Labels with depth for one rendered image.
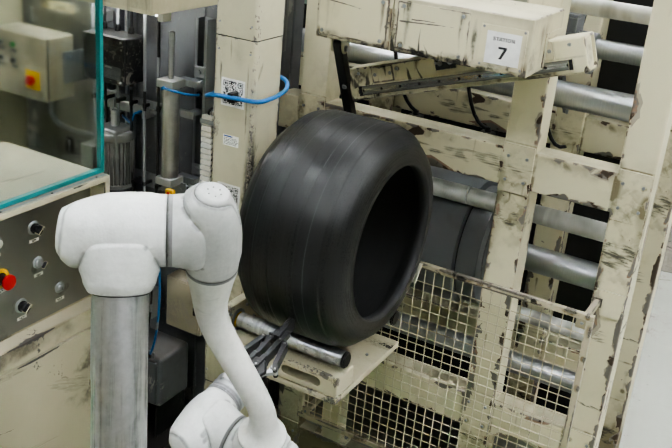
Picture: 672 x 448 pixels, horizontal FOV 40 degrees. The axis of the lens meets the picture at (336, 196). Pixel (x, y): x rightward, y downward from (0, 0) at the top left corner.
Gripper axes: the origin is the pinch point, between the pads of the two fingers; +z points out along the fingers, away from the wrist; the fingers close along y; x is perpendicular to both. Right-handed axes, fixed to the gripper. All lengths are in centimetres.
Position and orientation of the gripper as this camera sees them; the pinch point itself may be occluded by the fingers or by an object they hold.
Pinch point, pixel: (284, 331)
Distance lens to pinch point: 227.0
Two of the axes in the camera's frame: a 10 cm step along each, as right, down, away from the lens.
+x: 0.5, 8.2, 5.7
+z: 5.0, -5.1, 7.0
